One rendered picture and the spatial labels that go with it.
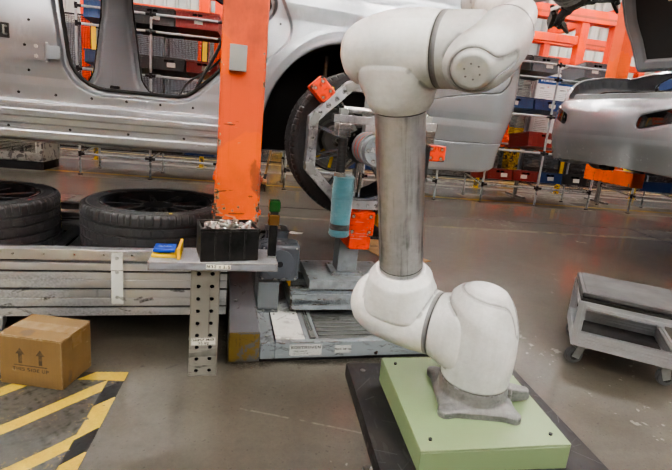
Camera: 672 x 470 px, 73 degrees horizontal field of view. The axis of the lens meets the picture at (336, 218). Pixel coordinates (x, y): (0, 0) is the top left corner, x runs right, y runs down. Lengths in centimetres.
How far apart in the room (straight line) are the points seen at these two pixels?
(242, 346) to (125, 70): 274
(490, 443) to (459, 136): 179
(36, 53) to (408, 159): 185
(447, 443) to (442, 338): 21
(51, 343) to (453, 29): 152
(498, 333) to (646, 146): 308
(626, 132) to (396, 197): 325
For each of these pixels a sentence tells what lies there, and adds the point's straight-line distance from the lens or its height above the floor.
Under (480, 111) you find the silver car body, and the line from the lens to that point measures 262.
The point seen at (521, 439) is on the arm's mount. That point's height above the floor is 36.
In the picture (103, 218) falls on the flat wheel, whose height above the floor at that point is 47.
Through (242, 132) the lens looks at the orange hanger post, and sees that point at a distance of 175.
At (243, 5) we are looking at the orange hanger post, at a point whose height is 131.
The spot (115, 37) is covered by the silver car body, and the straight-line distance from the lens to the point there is 411.
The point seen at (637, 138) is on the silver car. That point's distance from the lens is 402.
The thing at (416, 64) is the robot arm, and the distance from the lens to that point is 82.
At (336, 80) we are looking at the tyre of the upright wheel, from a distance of 204.
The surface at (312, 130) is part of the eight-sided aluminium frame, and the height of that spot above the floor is 90.
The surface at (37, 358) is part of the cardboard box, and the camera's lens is 185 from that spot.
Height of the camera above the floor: 98
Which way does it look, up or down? 13 degrees down
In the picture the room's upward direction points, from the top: 6 degrees clockwise
